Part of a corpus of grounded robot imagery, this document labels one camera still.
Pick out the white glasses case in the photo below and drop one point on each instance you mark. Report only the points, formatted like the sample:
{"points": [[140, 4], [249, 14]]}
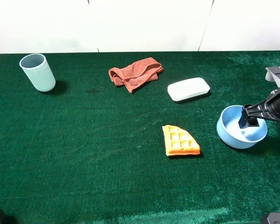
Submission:
{"points": [[188, 88]]}

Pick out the grey device at bottom right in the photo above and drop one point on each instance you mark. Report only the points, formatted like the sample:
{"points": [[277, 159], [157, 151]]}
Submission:
{"points": [[271, 218]]}

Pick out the pale teal cup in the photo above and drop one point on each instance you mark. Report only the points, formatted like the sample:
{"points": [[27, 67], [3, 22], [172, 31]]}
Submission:
{"points": [[38, 71]]}

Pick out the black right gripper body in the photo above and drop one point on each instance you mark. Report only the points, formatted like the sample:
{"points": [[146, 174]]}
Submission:
{"points": [[268, 109]]}

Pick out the orange waffle piece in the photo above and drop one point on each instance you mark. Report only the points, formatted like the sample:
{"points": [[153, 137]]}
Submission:
{"points": [[179, 142]]}

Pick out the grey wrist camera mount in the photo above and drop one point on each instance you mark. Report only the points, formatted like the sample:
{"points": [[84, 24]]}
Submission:
{"points": [[273, 75]]}

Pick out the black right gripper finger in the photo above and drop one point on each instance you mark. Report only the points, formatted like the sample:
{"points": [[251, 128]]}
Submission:
{"points": [[243, 121], [252, 122]]}

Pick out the light blue bowl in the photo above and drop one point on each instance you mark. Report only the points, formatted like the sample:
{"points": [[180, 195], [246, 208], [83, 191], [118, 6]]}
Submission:
{"points": [[231, 134]]}

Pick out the brown folded cloth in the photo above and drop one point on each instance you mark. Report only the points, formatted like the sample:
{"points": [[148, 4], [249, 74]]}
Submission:
{"points": [[136, 74]]}

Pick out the dark green carpet mat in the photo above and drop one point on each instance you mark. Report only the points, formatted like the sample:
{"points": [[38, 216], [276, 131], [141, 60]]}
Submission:
{"points": [[90, 152]]}

